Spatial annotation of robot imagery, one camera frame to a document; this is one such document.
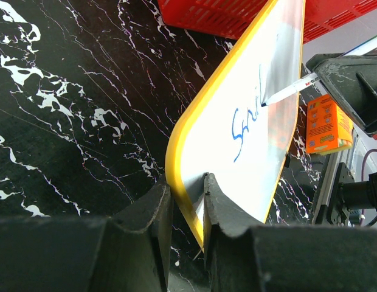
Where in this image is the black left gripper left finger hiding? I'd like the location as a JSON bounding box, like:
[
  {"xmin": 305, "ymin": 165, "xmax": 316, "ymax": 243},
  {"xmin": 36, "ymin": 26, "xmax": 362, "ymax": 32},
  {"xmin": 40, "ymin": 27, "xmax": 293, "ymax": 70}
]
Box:
[{"xmin": 0, "ymin": 178, "xmax": 173, "ymax": 291}]

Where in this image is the white blue whiteboard marker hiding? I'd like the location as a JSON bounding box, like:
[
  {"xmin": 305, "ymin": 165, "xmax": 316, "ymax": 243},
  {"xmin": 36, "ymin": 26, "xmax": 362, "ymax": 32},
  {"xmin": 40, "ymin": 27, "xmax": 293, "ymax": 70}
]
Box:
[{"xmin": 261, "ymin": 35, "xmax": 377, "ymax": 107}]

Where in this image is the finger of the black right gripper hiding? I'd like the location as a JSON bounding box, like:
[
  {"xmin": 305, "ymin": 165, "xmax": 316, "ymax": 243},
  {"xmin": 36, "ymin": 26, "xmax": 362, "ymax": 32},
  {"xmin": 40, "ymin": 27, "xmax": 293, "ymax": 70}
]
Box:
[
  {"xmin": 315, "ymin": 55, "xmax": 377, "ymax": 137},
  {"xmin": 305, "ymin": 53, "xmax": 346, "ymax": 72}
]

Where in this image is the red plastic shopping basket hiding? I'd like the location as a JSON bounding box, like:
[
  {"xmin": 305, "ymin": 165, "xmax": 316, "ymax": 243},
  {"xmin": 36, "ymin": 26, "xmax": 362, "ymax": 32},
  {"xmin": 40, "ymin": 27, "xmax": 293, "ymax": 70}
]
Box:
[{"xmin": 157, "ymin": 0, "xmax": 377, "ymax": 43}]

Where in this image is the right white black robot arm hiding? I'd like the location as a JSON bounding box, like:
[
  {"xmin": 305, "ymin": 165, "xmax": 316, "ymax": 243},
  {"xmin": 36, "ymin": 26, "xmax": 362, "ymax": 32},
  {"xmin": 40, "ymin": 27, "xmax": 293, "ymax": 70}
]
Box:
[{"xmin": 306, "ymin": 53, "xmax": 377, "ymax": 226}]

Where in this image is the yellow framed whiteboard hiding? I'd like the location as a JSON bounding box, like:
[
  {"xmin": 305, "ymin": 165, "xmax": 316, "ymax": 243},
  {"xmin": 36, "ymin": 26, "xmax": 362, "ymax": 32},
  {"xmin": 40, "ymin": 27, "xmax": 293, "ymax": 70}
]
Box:
[{"xmin": 165, "ymin": 1, "xmax": 305, "ymax": 247}]

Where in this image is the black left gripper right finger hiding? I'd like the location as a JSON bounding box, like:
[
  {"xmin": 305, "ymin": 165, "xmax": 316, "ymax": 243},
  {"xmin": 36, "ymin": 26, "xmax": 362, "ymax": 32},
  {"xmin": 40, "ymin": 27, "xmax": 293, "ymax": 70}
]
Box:
[{"xmin": 203, "ymin": 173, "xmax": 377, "ymax": 291}]

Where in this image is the orange sponge package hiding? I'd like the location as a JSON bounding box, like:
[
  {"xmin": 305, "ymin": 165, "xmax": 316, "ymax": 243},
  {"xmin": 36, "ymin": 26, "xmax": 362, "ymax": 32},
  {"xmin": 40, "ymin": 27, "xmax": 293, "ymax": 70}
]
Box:
[{"xmin": 306, "ymin": 94, "xmax": 353, "ymax": 155}]

